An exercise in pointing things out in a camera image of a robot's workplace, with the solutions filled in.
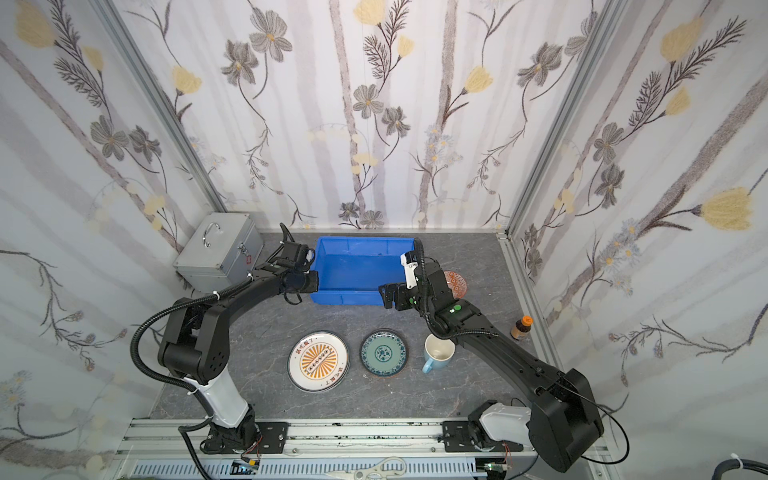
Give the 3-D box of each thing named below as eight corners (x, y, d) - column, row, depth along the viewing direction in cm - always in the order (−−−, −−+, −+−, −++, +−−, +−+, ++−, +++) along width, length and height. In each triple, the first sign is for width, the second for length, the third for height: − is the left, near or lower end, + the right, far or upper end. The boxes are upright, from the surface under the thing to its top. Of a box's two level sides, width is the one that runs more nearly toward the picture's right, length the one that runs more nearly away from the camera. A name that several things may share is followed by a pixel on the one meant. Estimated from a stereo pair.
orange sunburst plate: (283, 392, 83) (280, 389, 81) (296, 334, 94) (294, 330, 92) (346, 393, 83) (345, 390, 81) (351, 334, 94) (350, 330, 92)
